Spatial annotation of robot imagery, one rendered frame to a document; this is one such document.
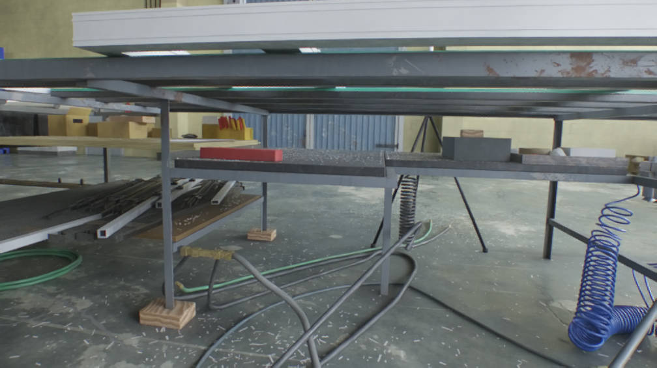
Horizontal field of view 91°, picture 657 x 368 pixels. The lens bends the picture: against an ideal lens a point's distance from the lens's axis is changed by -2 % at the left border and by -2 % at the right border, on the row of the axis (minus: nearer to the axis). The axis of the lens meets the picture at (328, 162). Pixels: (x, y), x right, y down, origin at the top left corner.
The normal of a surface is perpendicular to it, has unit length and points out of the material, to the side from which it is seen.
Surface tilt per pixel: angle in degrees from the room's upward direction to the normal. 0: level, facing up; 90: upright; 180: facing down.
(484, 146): 90
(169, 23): 90
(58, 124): 90
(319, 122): 90
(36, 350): 0
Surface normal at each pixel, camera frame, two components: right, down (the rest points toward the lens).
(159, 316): -0.15, 0.08
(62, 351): 0.03, -1.00
